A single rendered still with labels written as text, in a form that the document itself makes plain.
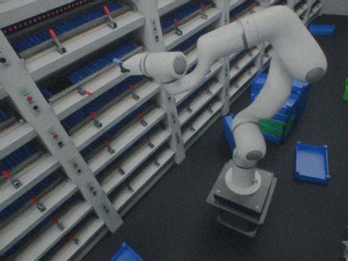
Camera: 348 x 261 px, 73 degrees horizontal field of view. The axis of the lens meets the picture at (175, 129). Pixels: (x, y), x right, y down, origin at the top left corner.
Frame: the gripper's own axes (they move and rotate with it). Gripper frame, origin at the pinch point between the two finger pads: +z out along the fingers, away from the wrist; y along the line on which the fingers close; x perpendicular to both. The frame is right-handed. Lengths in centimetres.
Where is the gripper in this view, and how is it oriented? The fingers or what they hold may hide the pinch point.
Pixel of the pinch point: (125, 64)
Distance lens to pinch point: 103.3
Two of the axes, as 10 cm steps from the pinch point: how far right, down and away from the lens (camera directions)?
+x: 3.1, 7.9, 5.3
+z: -7.0, -2.0, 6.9
